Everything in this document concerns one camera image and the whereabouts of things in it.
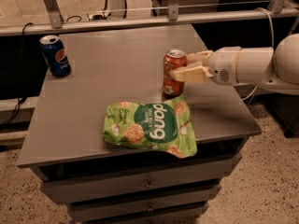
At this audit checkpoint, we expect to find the black cable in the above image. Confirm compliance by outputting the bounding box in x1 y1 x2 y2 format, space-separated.
0 21 34 127

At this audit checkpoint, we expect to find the red coke can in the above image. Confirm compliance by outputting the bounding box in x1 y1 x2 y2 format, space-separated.
163 49 187 96

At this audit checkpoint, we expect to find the green rice chip bag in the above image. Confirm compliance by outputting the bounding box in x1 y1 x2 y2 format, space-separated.
102 95 197 159

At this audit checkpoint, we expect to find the blue pepsi can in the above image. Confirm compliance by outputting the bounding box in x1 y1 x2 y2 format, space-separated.
39 35 71 77

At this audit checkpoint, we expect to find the white cable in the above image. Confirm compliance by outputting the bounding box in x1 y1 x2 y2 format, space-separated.
241 7 275 102

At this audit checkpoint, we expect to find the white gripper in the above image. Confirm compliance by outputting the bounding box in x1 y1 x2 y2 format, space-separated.
170 47 241 86

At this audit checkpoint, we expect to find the metal railing frame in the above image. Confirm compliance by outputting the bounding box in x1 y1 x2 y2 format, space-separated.
0 0 299 37

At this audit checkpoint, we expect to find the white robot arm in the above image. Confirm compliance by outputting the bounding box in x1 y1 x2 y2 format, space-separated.
170 34 299 95

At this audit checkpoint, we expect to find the power strip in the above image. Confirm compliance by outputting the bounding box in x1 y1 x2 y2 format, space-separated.
87 12 111 21

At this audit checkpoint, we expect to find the grey drawer cabinet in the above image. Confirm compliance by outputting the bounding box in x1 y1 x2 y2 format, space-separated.
18 25 261 224

